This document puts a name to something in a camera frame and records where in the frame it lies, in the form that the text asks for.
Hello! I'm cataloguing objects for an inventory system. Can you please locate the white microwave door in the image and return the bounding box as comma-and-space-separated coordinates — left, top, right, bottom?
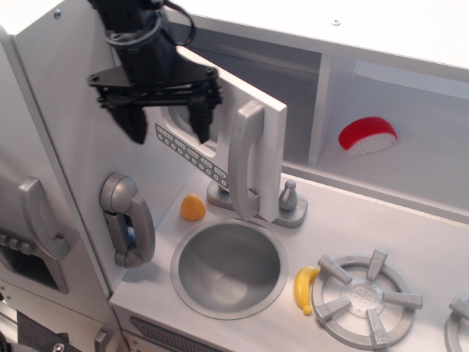
155, 67, 287, 221

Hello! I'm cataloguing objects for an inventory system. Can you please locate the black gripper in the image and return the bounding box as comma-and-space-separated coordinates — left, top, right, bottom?
88, 34, 223, 144

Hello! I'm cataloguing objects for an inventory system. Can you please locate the red white toy cheese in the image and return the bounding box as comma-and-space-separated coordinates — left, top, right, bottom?
338, 117, 398, 157

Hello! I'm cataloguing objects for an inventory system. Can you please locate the white toy kitchen cabinet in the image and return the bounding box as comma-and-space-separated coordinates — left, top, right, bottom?
1, 1, 468, 351

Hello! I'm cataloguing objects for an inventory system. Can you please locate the grey toy faucet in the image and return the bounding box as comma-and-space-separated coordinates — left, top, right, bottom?
207, 179, 308, 229

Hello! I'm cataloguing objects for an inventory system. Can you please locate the grey stove burner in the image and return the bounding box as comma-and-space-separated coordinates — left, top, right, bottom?
311, 249, 423, 351
444, 296, 468, 352

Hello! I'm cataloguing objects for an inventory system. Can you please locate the yellow toy banana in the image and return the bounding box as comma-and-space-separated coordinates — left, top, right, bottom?
293, 266, 320, 316

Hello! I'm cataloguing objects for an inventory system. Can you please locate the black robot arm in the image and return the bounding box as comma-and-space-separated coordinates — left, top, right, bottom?
88, 1, 222, 144

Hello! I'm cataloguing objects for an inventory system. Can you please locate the grey oven handle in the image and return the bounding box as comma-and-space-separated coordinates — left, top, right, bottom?
94, 330, 110, 352

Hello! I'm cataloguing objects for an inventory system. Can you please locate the grey ice dispenser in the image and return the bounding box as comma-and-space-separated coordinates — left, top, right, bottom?
1, 228, 69, 294

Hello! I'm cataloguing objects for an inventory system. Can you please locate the yellow toy lemon half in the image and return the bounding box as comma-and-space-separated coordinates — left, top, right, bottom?
180, 194, 206, 221

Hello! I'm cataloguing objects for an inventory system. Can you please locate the round silver sink basin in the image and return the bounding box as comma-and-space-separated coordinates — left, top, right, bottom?
171, 218, 288, 320

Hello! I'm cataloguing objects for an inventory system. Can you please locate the grey fridge door handle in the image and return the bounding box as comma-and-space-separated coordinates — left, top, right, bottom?
18, 177, 70, 260

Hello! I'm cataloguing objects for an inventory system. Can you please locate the grey toy phone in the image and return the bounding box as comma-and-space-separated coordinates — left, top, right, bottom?
100, 173, 155, 268

